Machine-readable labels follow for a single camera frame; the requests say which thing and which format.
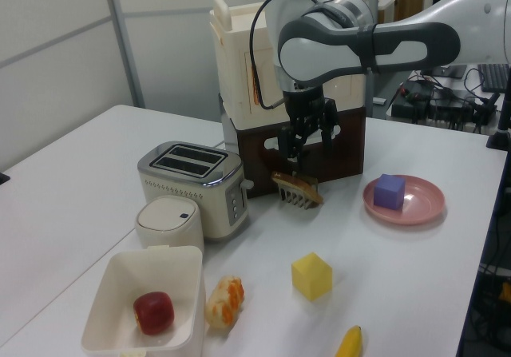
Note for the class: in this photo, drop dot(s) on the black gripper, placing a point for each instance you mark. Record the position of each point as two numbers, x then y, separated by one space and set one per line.
304 107

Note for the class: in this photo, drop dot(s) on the black monitor base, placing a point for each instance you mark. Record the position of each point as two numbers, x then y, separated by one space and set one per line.
451 71

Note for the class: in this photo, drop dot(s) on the yellow banana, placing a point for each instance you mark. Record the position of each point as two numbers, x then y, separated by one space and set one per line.
351 343

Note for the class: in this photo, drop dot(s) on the toasted bread slice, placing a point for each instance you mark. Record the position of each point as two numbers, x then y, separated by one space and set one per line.
299 189

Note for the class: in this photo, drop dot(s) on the small white lidded bin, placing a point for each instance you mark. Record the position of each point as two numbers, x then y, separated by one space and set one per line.
167 225

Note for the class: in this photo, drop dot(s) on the black clamp mount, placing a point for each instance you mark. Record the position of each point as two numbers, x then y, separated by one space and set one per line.
501 133

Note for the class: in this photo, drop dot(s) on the purple cube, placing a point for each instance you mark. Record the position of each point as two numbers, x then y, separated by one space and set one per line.
388 193

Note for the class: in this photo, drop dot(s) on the dark brown wooden box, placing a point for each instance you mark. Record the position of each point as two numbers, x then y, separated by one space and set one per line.
339 153

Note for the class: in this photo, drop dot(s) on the black flat object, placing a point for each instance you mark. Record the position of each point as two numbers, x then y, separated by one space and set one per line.
4 178

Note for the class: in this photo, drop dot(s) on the peeled orange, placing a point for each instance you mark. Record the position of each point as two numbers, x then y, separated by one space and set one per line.
223 303

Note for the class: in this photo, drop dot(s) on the white grey Franka robot arm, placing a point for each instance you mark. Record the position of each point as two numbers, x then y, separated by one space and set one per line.
319 49

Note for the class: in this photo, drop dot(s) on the pink plate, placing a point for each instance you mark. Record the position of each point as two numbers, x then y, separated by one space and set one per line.
423 205

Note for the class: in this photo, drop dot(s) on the white plastic open box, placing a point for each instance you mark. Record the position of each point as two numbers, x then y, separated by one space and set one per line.
120 277

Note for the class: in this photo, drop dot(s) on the beige toast rack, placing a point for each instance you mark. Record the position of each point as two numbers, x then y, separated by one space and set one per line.
293 200

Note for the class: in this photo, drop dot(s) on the yellow cube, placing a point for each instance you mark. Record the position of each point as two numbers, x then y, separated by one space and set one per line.
311 277

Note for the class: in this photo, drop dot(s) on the red apple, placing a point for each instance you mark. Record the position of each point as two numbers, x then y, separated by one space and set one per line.
153 313

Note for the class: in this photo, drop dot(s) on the black keyboard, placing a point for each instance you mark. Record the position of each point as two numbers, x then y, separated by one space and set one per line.
495 76

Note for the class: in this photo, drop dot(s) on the grey metal pole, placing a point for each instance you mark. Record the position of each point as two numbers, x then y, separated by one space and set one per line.
370 93

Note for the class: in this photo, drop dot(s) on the cream silver toaster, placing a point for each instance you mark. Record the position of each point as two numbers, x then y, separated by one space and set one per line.
187 197

